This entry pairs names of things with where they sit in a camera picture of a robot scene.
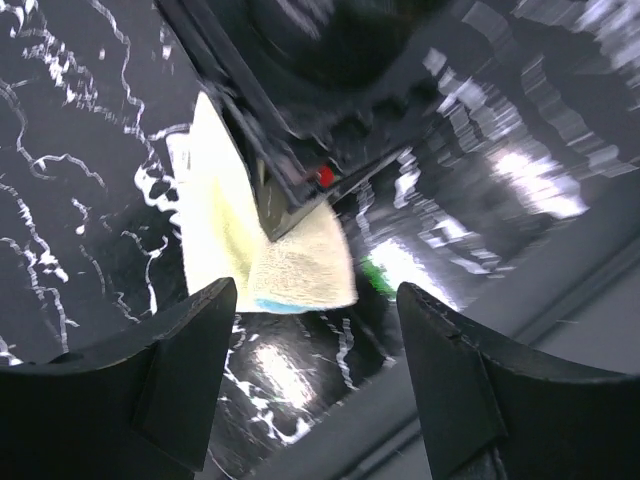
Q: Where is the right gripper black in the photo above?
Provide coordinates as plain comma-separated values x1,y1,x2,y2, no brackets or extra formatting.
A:
157,1,446,240

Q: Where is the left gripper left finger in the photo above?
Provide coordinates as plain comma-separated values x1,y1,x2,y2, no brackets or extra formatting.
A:
1,278,237,479

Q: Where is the black marble pattern mat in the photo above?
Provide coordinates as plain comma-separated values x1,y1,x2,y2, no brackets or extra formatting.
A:
1,1,639,479

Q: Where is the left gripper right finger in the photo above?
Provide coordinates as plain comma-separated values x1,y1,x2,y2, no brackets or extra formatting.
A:
396,283,639,479

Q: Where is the teal and yellow towel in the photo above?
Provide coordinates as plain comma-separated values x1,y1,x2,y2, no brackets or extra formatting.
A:
174,92,358,314

